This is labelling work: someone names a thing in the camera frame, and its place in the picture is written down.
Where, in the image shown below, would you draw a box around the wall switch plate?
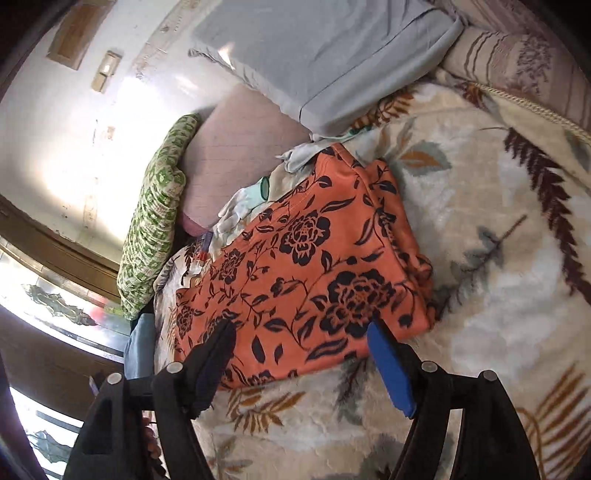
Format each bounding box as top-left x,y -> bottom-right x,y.
91,51 -> 121,93

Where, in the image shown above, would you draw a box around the striped floral bedsheet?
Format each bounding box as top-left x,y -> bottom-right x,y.
433,1 -> 590,131

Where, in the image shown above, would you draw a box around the green patterned pillow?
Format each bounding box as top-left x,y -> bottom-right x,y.
116,113 -> 201,321

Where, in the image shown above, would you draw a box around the brown wall panel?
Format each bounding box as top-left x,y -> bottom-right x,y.
46,0 -> 115,71

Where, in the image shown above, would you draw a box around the cream leaf print blanket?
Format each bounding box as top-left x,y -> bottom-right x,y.
154,82 -> 590,479

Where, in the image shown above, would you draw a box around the blue folded cloth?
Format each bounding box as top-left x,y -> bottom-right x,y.
123,313 -> 156,380

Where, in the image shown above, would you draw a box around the wooden glass door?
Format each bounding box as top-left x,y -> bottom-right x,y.
1,199 -> 129,479

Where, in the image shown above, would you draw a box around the orange black floral garment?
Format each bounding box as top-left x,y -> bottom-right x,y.
173,144 -> 435,389

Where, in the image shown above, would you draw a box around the grey folded sheet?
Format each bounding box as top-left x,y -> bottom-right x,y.
192,1 -> 463,136

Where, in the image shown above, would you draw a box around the person's left hand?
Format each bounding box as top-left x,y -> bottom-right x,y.
142,417 -> 161,460

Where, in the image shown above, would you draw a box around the pink checked pillow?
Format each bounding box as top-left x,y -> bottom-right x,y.
178,84 -> 310,236

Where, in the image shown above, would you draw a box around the light printed small clothes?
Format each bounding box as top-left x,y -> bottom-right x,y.
197,128 -> 371,269

